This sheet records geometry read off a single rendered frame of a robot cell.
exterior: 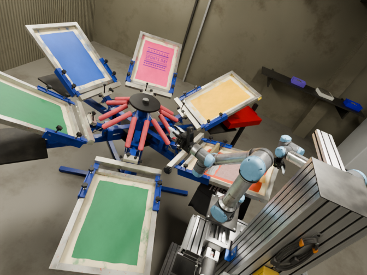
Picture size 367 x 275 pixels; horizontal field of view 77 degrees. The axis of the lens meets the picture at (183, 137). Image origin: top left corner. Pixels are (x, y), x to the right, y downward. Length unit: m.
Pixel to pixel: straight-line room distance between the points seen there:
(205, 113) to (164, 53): 1.07
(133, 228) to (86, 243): 0.32
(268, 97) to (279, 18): 1.69
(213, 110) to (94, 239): 1.82
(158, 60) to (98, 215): 2.12
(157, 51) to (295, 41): 3.22
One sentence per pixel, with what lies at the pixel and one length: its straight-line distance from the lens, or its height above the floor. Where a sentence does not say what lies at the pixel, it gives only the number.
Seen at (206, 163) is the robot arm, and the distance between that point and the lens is 1.37.
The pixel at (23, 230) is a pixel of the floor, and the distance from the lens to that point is 2.95.
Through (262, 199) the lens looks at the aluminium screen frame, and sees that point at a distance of 1.89.
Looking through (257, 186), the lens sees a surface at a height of 1.28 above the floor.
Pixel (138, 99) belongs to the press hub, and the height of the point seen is 1.32.
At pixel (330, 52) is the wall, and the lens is 5.77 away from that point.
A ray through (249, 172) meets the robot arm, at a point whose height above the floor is 1.83.
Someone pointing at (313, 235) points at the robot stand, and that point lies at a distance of 1.20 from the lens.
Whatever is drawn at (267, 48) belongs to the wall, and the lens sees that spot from 5.61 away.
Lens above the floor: 2.56
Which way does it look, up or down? 38 degrees down
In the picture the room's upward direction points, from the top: 22 degrees clockwise
